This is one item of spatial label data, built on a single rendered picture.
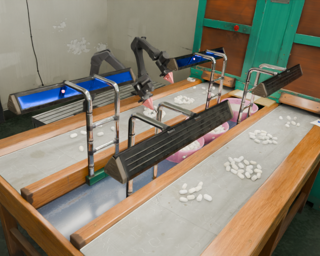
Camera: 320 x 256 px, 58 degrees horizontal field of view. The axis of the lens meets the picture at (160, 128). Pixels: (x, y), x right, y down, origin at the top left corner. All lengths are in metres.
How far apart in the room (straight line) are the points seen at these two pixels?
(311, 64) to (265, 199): 1.24
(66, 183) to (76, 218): 0.17
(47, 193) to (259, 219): 0.83
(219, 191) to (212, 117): 0.35
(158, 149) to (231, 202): 0.50
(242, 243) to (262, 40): 1.63
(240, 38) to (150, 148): 1.72
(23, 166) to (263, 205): 1.04
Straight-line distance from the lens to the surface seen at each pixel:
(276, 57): 2.33
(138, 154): 0.80
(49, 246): 1.18
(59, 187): 1.29
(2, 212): 1.77
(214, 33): 2.53
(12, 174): 1.39
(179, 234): 1.08
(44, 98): 1.22
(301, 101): 2.27
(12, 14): 3.47
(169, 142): 0.89
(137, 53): 2.40
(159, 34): 3.75
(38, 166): 1.41
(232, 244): 1.06
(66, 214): 1.24
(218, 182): 1.34
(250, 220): 1.16
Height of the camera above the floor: 1.53
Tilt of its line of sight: 27 degrees down
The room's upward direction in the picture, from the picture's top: 5 degrees clockwise
